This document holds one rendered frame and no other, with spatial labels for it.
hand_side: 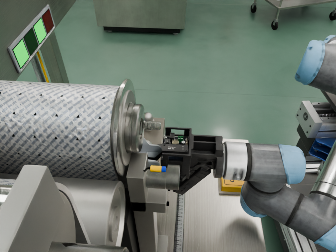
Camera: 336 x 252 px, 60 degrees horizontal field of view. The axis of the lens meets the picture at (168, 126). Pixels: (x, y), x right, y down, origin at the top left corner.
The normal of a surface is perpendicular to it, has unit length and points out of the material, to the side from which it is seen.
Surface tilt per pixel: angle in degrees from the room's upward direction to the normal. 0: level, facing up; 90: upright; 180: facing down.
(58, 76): 90
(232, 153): 18
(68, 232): 90
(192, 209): 0
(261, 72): 0
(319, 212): 10
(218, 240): 0
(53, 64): 90
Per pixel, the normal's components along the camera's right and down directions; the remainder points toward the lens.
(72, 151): -0.07, 0.54
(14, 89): 0.00, -0.71
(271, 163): -0.05, -0.15
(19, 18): 1.00, 0.05
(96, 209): -0.02, -0.54
